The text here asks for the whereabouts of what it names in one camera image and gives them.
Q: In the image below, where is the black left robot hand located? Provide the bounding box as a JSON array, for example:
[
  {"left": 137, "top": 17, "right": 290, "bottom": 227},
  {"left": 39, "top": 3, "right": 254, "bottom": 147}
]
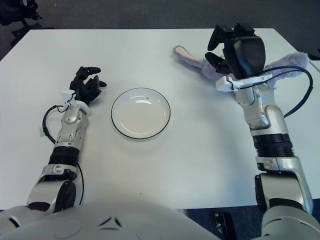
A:
[{"left": 68, "top": 66, "right": 108, "bottom": 106}]

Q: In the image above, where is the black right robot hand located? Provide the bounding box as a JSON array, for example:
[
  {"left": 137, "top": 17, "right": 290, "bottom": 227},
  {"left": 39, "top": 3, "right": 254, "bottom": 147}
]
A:
[{"left": 204, "top": 22, "right": 266, "bottom": 80}]

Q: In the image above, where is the purple plush bunny doll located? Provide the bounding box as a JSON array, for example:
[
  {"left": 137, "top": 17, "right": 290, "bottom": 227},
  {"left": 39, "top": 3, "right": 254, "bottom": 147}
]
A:
[{"left": 171, "top": 44, "right": 310, "bottom": 88}]

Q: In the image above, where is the white plate black rim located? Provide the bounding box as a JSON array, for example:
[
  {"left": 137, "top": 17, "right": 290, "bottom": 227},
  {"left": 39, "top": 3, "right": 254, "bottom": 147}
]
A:
[{"left": 110, "top": 87, "right": 172, "bottom": 141}]

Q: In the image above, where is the black office chair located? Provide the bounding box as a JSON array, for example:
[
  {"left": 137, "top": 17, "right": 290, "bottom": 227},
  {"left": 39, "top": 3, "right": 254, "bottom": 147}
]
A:
[{"left": 0, "top": 0, "right": 55, "bottom": 47}]

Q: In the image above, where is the silver robot torso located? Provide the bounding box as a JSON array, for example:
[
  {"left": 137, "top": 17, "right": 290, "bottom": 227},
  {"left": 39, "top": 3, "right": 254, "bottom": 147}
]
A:
[{"left": 0, "top": 201, "right": 221, "bottom": 240}]

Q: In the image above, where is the black box under table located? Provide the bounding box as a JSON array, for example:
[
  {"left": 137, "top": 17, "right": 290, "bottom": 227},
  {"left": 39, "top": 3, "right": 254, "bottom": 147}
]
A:
[{"left": 214, "top": 211, "right": 237, "bottom": 240}]

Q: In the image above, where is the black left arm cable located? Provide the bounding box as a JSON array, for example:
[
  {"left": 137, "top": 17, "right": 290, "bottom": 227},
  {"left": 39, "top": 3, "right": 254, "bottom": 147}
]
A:
[{"left": 42, "top": 106, "right": 67, "bottom": 145}]

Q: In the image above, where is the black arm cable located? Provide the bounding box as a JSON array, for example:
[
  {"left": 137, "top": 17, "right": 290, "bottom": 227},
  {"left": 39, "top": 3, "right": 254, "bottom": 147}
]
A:
[
  {"left": 259, "top": 66, "right": 315, "bottom": 118},
  {"left": 42, "top": 106, "right": 67, "bottom": 145}
]

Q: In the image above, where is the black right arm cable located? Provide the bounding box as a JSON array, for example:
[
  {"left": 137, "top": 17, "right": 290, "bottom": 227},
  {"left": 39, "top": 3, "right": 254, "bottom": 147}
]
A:
[{"left": 259, "top": 66, "right": 315, "bottom": 118}]

